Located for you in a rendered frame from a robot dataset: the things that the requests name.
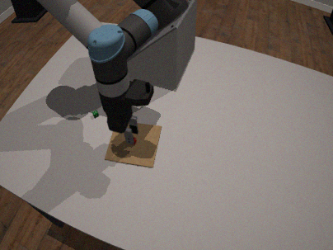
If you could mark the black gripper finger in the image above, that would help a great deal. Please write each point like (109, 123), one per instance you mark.
(129, 136)
(133, 124)

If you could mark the tan flat mat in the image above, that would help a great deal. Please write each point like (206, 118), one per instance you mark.
(143, 153)

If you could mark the green die with white pips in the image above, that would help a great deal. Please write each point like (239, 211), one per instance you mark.
(95, 113)

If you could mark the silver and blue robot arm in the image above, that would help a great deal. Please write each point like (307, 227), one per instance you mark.
(109, 46)

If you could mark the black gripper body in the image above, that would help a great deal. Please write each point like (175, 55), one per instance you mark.
(116, 105)

